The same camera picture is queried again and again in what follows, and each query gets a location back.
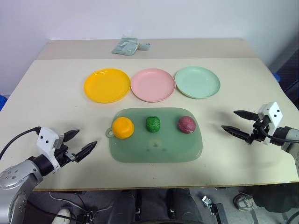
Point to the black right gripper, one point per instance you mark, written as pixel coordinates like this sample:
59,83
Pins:
258,131

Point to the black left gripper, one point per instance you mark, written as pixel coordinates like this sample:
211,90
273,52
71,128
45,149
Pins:
63,155

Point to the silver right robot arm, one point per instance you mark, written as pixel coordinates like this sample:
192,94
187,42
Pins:
288,137

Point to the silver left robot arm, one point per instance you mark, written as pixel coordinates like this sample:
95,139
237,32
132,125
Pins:
16,173

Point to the orange ball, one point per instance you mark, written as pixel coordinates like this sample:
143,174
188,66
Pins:
123,127

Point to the dark red ball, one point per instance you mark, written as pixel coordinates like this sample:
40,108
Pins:
186,124

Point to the mint green plastic plate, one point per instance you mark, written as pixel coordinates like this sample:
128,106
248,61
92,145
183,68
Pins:
197,81

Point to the yellow plastic plate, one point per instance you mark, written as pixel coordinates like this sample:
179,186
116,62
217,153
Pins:
107,85

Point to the green ball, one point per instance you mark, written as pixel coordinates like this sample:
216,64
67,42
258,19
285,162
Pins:
153,124

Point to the pink plastic plate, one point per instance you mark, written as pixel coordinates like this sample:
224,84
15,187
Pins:
153,85

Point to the black carbon pattern case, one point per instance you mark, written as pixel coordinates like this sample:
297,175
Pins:
289,72

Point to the white shoe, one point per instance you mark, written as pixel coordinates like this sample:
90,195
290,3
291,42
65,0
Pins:
61,215

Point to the translucent green tray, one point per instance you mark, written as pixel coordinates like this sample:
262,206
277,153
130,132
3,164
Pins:
156,149

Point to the grey sneaker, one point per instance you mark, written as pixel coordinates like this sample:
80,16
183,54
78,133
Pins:
244,201

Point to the dark trouser leg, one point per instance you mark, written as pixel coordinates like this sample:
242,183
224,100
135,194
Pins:
275,197

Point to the blue plastic crate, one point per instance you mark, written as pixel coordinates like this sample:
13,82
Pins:
2,101

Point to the clear plastic bag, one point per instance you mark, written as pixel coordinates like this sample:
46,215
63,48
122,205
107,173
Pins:
125,46

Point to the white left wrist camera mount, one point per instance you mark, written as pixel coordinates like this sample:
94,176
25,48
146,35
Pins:
47,138

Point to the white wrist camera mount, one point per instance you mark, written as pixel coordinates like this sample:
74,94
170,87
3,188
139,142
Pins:
273,113
47,138

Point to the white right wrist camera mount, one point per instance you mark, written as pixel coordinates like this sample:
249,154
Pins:
273,113

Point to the black metal bracket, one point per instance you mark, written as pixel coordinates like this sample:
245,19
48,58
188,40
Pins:
217,213

